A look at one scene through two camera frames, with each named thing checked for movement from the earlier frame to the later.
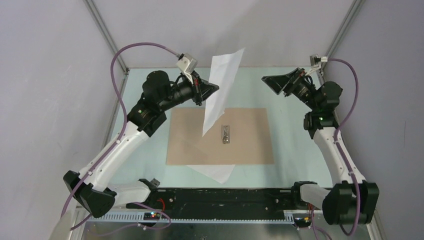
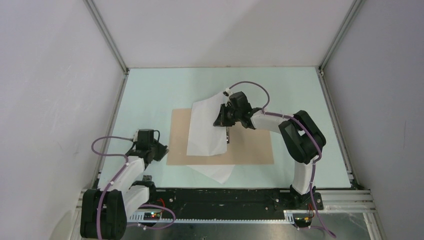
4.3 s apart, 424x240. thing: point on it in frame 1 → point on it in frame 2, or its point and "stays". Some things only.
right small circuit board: [302, 222] stays
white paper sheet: [220, 172] stays
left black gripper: [201, 90] → [162, 151]
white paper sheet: [224, 70] → [204, 139]
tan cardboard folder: [240, 136] stays
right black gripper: [278, 83] → [221, 120]
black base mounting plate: [219, 202] stays
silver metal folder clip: [225, 133] stays
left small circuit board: [151, 216] stays
